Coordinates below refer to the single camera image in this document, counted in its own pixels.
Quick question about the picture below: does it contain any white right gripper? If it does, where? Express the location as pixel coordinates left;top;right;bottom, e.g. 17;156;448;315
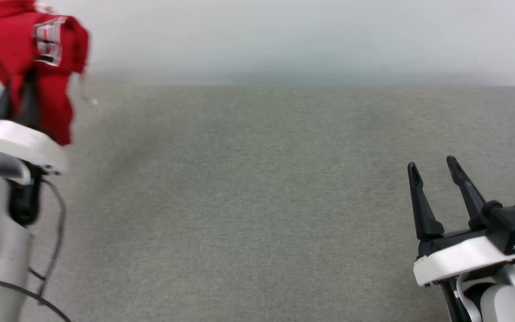
407;155;515;288

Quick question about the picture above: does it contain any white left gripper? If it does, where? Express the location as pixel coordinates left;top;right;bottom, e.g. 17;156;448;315
0;72;69;176

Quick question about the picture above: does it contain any thin black cable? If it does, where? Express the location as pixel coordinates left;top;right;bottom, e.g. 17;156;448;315
0;276;73;322
29;177;67;307

